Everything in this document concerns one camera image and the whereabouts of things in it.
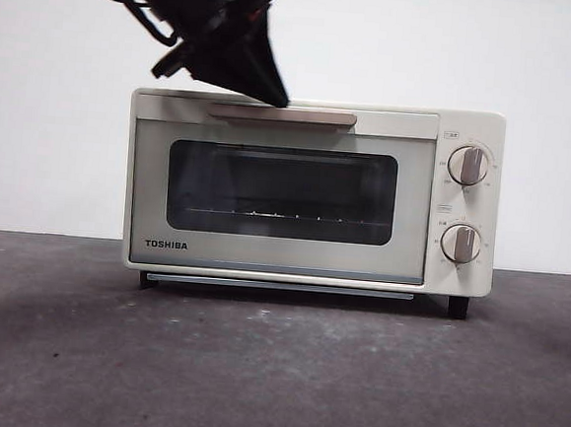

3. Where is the metal crumb tray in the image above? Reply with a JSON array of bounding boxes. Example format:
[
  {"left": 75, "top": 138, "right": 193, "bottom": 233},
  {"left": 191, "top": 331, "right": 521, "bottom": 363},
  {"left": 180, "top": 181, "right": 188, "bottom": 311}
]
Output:
[{"left": 145, "top": 271, "right": 416, "bottom": 303}]

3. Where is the metal wire oven rack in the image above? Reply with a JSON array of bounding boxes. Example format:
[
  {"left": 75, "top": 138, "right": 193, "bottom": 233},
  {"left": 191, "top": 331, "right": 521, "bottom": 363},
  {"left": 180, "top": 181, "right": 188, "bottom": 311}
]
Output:
[{"left": 180, "top": 202, "right": 366, "bottom": 230}]

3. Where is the oven door with brown handle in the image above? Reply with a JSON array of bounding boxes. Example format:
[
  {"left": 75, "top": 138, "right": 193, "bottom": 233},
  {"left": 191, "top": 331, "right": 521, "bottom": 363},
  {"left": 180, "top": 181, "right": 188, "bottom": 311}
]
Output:
[{"left": 123, "top": 89, "right": 442, "bottom": 288}]

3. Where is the cream toaster oven body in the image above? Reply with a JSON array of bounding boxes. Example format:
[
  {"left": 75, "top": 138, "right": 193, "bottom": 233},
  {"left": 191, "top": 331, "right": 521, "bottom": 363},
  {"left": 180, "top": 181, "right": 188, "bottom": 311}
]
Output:
[{"left": 115, "top": 84, "right": 509, "bottom": 323}]

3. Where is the cream oven knob brown grip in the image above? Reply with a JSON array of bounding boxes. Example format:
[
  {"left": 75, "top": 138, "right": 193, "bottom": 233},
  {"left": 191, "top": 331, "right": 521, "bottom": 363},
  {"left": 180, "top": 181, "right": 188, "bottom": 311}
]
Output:
[
  {"left": 438, "top": 221, "right": 484, "bottom": 266},
  {"left": 445, "top": 142, "right": 494, "bottom": 189}
]

